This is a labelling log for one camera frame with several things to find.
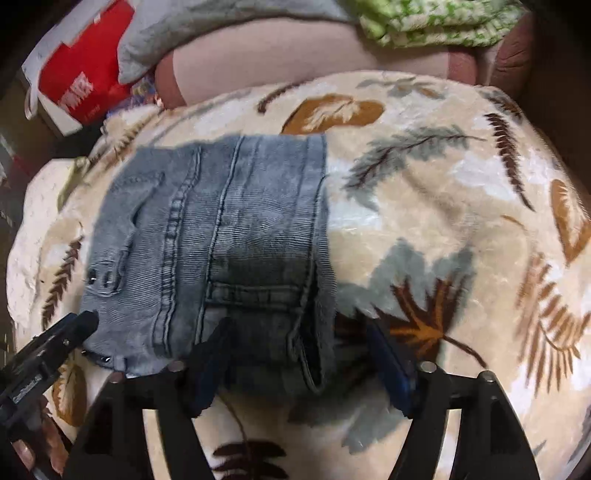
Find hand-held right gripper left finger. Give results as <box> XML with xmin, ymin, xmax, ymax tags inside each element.
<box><xmin>64</xmin><ymin>318</ymin><xmax>235</xmax><ymax>480</ymax></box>

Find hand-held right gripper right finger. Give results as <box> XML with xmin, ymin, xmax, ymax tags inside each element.
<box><xmin>368</xmin><ymin>318</ymin><xmax>542</xmax><ymax>480</ymax></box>

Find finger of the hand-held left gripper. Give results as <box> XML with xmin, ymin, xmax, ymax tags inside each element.
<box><xmin>41</xmin><ymin>311</ymin><xmax>99</xmax><ymax>352</ymax></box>

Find grey-blue denim pants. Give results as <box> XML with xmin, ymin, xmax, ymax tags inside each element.
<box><xmin>78</xmin><ymin>133</ymin><xmax>339</xmax><ymax>408</ymax></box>

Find person's left hand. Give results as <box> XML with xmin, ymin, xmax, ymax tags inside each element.
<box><xmin>9</xmin><ymin>438</ymin><xmax>38</xmax><ymax>470</ymax></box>

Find beige leaf-print blanket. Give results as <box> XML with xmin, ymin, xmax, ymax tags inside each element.
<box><xmin>7</xmin><ymin>69</ymin><xmax>591</xmax><ymax>480</ymax></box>

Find colourful packet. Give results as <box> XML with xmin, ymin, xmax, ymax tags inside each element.
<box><xmin>130</xmin><ymin>76</ymin><xmax>161</xmax><ymax>110</ymax></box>

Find red and white box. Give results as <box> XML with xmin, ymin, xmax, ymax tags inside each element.
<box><xmin>21</xmin><ymin>0</ymin><xmax>136</xmax><ymax>137</ymax></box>

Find grey cloth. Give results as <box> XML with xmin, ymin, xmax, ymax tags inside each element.
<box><xmin>117</xmin><ymin>0</ymin><xmax>357</xmax><ymax>85</ymax></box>

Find pink cushion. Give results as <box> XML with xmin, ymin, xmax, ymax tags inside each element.
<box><xmin>154</xmin><ymin>21</ymin><xmax>479</xmax><ymax>110</ymax></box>

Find brown sofa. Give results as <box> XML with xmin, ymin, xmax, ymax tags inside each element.
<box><xmin>477</xmin><ymin>13</ymin><xmax>537</xmax><ymax>94</ymax></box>

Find green knitted cloth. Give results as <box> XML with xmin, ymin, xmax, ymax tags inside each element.
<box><xmin>341</xmin><ymin>0</ymin><xmax>526</xmax><ymax>49</ymax></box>

